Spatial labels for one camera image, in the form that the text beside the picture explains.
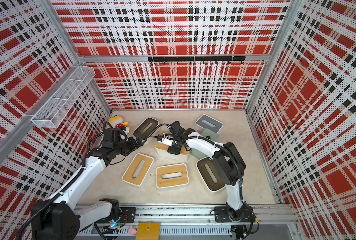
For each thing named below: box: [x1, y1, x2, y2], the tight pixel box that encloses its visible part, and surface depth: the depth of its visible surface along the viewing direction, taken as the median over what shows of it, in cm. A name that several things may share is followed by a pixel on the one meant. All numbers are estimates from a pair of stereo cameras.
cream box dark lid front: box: [196, 157, 227, 193], surface depth 84 cm
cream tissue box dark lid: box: [132, 117, 159, 140], surface depth 106 cm
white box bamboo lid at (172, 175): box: [156, 163, 189, 189], surface depth 84 cm
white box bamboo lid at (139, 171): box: [121, 153, 155, 189], surface depth 86 cm
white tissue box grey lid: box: [195, 114, 224, 134], surface depth 110 cm
